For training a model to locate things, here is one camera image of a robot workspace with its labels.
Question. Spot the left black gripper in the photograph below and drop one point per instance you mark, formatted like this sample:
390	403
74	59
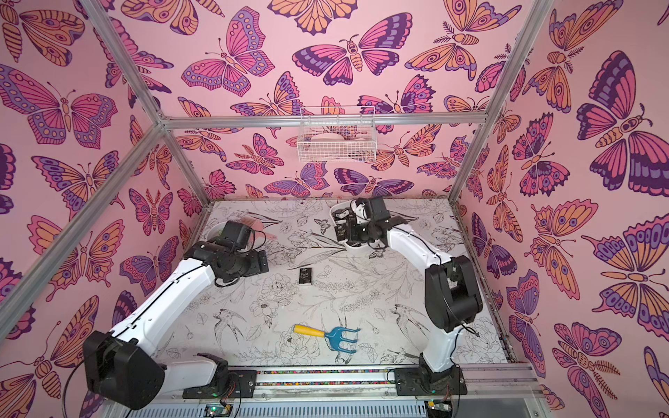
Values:
257	266

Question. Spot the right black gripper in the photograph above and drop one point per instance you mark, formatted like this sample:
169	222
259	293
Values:
344	232

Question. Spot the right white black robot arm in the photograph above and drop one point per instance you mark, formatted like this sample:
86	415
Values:
452	297

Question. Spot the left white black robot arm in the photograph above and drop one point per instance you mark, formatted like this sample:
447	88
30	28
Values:
120	364

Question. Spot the blue yellow toy rake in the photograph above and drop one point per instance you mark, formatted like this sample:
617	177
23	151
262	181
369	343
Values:
339	339

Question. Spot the green circuit board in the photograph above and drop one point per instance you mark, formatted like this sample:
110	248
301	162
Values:
218	411

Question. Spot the white wire wall basket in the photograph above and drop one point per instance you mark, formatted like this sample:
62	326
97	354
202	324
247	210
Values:
337	134

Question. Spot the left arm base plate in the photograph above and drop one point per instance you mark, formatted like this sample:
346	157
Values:
229	384

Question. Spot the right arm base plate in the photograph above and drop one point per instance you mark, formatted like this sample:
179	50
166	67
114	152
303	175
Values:
420	381

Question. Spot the aluminium mounting rail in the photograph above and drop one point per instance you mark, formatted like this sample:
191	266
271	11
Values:
370	383

